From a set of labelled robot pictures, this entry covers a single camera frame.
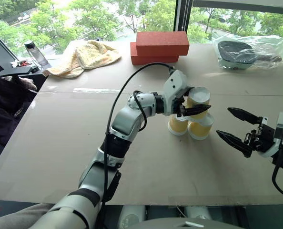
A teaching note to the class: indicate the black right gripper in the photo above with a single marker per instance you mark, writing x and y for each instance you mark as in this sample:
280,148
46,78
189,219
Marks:
263,138

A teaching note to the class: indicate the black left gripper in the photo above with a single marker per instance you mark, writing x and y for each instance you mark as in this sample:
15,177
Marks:
178,108

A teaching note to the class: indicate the yellow paper cup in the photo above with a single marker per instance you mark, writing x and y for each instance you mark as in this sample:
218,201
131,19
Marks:
177,126
198,130
199,95

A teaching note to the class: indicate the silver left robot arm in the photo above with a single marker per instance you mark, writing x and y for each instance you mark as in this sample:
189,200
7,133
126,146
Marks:
127,119

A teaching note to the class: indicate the grey fabric shoulder cover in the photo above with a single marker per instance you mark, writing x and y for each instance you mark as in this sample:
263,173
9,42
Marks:
17,218

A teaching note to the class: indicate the red brick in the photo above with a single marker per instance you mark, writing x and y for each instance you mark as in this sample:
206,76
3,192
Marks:
161,43
151,60

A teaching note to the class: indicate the clear plastic bag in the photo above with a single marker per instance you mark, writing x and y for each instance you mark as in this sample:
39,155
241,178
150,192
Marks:
270,45

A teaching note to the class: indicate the white rounded robot leg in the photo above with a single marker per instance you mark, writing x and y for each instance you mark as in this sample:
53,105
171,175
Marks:
197,212
132,215

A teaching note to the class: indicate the clear tape strip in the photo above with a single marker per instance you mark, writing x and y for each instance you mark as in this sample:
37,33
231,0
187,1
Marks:
96,90

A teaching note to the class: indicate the grey robot torso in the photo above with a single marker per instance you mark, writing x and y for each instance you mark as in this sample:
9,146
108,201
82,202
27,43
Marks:
186,224

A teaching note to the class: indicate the pale yellow towel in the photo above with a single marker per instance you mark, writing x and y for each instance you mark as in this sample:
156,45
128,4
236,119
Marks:
91,55

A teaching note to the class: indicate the clear water bottle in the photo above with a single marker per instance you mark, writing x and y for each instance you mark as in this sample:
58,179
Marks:
37,56

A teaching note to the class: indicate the dark clothing on chair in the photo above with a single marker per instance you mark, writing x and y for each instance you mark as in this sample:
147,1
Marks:
5,107

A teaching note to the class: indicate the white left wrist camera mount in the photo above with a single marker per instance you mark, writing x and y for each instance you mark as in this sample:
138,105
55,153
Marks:
176,83

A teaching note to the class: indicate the black window frame post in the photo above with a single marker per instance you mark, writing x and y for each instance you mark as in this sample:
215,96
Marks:
179,16

